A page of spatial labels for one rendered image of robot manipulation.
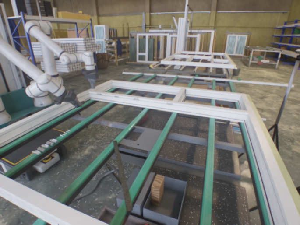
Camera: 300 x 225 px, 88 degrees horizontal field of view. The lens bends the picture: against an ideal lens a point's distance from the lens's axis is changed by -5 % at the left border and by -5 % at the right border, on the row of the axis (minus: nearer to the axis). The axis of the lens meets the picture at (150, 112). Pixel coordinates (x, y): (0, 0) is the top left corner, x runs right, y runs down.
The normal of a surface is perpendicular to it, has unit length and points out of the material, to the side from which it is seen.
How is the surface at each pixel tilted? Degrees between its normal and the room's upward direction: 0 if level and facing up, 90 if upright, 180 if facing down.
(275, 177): 0
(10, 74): 90
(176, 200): 0
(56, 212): 0
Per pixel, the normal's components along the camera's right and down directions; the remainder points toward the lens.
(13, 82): 0.92, 0.17
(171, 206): 0.00, -0.90
